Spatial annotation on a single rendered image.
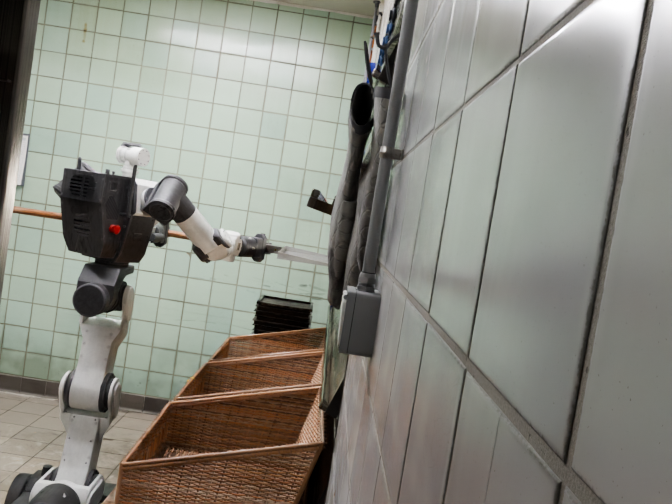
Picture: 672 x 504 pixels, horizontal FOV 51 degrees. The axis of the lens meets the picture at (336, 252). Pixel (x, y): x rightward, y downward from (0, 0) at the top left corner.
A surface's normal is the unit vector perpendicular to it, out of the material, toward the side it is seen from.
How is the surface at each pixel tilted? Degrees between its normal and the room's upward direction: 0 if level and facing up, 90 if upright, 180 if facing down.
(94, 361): 74
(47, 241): 90
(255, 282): 90
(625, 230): 90
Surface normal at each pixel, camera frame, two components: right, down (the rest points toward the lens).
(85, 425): 0.06, -0.22
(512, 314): -0.99, -0.15
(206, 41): 0.00, 0.05
